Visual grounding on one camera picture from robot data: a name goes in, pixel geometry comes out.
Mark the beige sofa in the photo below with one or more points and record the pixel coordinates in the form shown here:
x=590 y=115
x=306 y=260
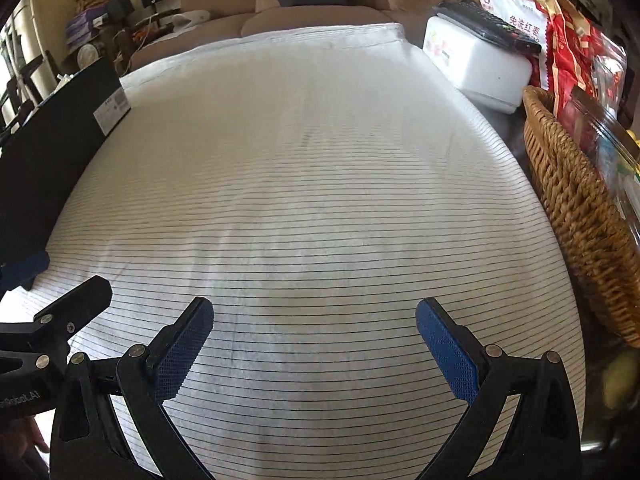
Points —
x=220 y=25

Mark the dark wooden stool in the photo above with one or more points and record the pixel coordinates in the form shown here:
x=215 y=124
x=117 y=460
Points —
x=25 y=90

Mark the white red snack bag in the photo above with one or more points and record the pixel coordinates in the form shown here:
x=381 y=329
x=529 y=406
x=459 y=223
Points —
x=505 y=5

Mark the wicker basket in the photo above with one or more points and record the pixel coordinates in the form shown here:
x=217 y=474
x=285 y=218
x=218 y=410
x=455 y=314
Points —
x=575 y=210

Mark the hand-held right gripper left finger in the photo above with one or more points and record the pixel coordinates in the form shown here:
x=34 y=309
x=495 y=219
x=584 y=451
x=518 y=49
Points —
x=185 y=355

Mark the white striped tablecloth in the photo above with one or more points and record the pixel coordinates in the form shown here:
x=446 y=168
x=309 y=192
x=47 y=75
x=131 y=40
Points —
x=320 y=185

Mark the black remote control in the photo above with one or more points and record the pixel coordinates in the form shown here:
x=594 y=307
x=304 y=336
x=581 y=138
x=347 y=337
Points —
x=485 y=22

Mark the white device on sofa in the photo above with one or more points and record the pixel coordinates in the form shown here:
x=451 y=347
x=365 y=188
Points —
x=190 y=19

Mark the white tissue box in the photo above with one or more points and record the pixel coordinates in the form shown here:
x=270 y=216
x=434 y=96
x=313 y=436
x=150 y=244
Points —
x=475 y=70

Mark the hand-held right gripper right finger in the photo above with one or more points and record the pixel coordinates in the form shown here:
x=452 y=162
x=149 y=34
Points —
x=445 y=355

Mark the stack of purple boxes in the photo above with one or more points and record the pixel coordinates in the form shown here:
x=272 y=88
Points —
x=87 y=27

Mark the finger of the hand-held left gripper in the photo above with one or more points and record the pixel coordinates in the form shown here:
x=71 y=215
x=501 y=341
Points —
x=75 y=305
x=22 y=267

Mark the person's left hand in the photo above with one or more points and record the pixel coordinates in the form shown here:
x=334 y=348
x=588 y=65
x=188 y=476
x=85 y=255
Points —
x=20 y=442

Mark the black storage box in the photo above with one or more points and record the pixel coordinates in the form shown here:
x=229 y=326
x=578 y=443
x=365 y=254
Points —
x=50 y=160

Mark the yellow fruit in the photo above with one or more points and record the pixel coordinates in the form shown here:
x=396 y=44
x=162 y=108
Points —
x=620 y=375

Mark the round table clock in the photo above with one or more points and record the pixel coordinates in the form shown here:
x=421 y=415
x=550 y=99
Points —
x=87 y=55

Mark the red snack bags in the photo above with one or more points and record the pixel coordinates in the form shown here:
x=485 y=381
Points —
x=570 y=55

